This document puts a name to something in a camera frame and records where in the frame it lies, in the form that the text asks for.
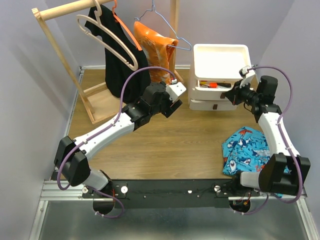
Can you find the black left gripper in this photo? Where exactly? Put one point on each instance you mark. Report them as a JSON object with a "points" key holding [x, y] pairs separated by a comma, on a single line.
{"points": [[172, 109]]}

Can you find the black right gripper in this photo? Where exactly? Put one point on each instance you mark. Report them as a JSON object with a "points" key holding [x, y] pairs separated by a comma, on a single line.
{"points": [[233, 95]]}

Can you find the brown top drawer pull tab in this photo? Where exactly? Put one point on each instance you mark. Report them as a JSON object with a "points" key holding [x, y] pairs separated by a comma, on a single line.
{"points": [[222, 95]]}

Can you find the black orange highlighter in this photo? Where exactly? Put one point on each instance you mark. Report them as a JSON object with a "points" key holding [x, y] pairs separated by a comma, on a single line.
{"points": [[220, 84]]}

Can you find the white three-drawer organizer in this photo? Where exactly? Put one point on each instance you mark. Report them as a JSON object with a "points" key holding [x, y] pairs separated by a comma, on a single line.
{"points": [[215, 63]]}

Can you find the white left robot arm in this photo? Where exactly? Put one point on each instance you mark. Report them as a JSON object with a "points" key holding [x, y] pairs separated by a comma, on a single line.
{"points": [[73, 155]]}

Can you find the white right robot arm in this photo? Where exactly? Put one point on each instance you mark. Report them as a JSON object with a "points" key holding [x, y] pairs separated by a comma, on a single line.
{"points": [[269, 117]]}

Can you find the orange tie-dye garment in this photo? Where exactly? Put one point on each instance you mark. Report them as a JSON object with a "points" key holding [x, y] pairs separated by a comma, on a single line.
{"points": [[157, 48]]}

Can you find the blue shark print cloth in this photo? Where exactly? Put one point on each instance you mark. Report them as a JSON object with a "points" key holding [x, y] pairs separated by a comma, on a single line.
{"points": [[248, 159]]}

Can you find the orange plastic hanger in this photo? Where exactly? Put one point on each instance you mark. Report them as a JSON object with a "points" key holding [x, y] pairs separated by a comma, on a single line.
{"points": [[124, 26]]}

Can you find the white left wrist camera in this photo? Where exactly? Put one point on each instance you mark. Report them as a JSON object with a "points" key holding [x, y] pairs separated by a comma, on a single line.
{"points": [[175, 91]]}

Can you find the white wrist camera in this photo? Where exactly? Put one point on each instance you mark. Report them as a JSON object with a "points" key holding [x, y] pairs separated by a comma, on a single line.
{"points": [[175, 91], [247, 73]]}

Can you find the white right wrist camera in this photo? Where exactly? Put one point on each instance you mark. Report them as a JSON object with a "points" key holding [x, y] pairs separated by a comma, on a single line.
{"points": [[247, 73]]}

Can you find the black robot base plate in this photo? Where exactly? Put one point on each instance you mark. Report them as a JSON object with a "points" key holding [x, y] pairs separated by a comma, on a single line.
{"points": [[169, 193]]}

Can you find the blue wire hanger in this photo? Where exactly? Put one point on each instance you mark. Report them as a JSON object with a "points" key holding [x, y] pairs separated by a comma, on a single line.
{"points": [[166, 24]]}

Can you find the aluminium frame rail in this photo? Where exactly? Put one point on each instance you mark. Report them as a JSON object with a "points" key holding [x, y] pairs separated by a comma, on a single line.
{"points": [[66, 215]]}

